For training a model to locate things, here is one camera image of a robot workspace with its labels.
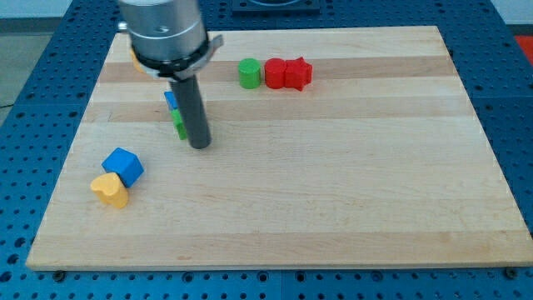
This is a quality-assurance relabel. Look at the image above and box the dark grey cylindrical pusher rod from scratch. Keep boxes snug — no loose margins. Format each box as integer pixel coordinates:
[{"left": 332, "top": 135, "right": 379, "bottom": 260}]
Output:
[{"left": 169, "top": 76, "right": 212, "bottom": 149}]

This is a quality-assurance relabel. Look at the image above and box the green star block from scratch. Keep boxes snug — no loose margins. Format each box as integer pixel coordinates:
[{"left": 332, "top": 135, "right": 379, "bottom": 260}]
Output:
[{"left": 170, "top": 109, "right": 187, "bottom": 140}]

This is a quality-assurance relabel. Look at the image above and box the yellow block behind arm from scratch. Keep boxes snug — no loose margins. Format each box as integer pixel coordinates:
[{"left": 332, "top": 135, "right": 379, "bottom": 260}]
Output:
[{"left": 130, "top": 48, "right": 146, "bottom": 73}]

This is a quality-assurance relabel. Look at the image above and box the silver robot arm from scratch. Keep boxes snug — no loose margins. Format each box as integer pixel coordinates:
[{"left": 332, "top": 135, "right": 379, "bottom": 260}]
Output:
[{"left": 117, "top": 0, "right": 224, "bottom": 149}]

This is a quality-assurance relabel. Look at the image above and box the blue triangle block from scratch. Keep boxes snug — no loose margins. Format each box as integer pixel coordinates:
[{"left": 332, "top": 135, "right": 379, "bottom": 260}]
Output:
[{"left": 164, "top": 91, "right": 178, "bottom": 111}]

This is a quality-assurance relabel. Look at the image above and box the red star block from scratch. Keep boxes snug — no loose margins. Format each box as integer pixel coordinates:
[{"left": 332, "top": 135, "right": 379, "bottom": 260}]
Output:
[{"left": 284, "top": 57, "right": 313, "bottom": 91}]

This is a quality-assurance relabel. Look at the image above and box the green cylinder block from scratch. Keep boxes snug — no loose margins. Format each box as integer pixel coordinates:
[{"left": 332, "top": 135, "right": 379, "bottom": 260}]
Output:
[{"left": 237, "top": 58, "right": 262, "bottom": 89}]

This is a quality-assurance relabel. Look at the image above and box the red cylinder block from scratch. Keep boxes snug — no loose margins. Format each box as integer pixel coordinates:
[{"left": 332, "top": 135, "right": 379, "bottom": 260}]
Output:
[{"left": 264, "top": 58, "right": 286, "bottom": 89}]

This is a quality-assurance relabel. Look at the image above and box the blue cube block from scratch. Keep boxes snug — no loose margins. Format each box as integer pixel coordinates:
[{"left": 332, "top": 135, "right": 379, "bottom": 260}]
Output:
[{"left": 102, "top": 147, "right": 144, "bottom": 188}]

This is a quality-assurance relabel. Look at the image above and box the yellow heart block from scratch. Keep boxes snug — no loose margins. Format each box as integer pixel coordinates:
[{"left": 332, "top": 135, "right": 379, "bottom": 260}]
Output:
[{"left": 90, "top": 172, "right": 129, "bottom": 208}]

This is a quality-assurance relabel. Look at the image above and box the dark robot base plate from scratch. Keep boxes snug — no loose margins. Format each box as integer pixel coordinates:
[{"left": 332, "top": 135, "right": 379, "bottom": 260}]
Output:
[{"left": 231, "top": 0, "right": 322, "bottom": 14}]

